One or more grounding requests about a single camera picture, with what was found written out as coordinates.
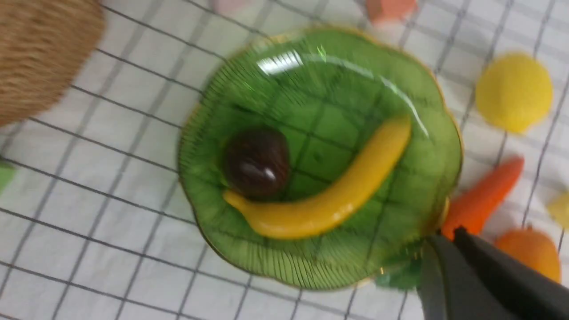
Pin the yellow toy banana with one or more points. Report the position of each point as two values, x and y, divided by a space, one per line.
324 211

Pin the green leaf-shaped plastic plate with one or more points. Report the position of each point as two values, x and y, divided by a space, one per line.
327 90

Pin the yellow foam cube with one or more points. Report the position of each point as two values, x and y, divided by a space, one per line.
558 209

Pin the orange toy mango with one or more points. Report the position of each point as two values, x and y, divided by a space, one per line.
534 249

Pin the woven wicker basket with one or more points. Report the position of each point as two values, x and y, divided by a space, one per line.
44 44

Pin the orange foam cube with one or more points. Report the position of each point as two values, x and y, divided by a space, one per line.
380 11

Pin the green foam cube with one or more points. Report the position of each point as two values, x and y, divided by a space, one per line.
7 173

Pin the yellow toy lemon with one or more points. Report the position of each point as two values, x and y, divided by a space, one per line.
514 92

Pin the orange toy carrot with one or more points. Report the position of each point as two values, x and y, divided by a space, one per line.
470 210

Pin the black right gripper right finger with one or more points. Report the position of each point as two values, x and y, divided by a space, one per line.
521 290

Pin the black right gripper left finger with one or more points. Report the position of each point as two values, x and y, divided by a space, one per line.
449 288

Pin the dark purple toy mangosteen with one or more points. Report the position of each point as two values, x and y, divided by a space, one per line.
256 162

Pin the pink foam cube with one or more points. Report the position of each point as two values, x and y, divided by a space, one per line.
228 6

